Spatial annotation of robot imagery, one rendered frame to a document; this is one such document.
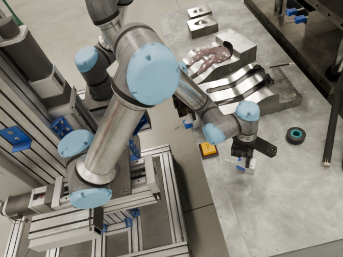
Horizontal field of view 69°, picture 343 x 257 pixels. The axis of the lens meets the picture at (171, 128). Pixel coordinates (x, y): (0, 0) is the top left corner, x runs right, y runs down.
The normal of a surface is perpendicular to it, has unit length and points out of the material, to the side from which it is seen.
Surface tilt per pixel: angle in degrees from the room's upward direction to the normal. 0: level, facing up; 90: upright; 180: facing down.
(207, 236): 0
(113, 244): 0
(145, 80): 85
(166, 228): 0
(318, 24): 90
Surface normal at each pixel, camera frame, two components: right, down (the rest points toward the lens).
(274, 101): 0.18, 0.74
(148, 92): 0.44, 0.57
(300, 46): -0.20, -0.61
